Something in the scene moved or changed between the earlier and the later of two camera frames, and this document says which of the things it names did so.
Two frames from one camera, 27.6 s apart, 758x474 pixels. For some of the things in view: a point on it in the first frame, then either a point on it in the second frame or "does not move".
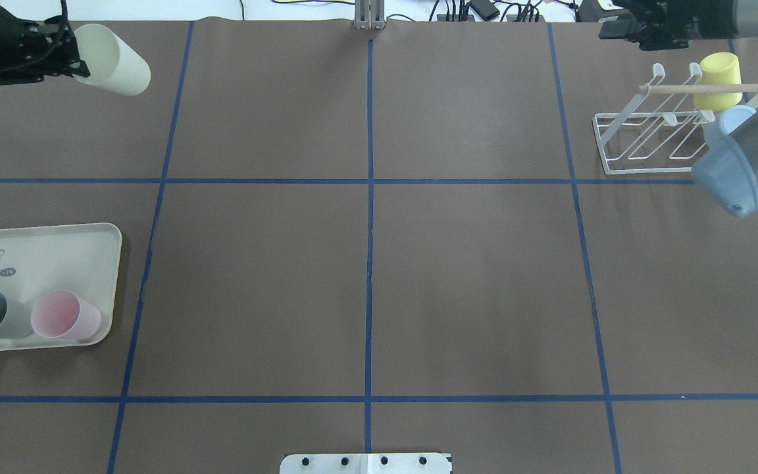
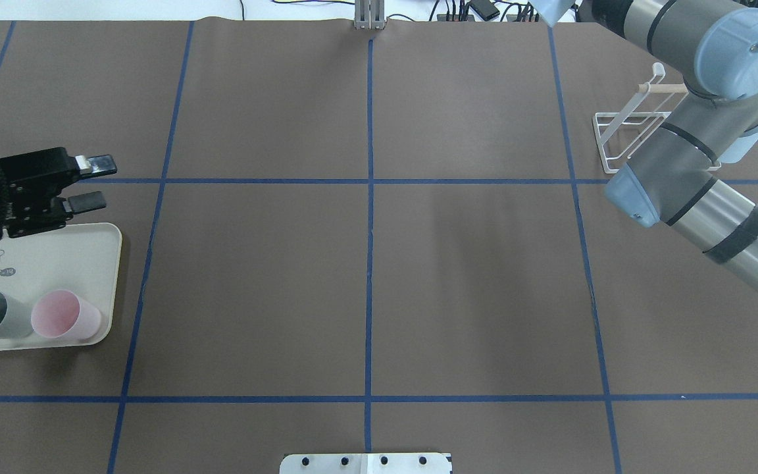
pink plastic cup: [63, 313] does not move
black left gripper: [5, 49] to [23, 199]
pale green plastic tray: [24, 263] does not move
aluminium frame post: [369, 14] does not move
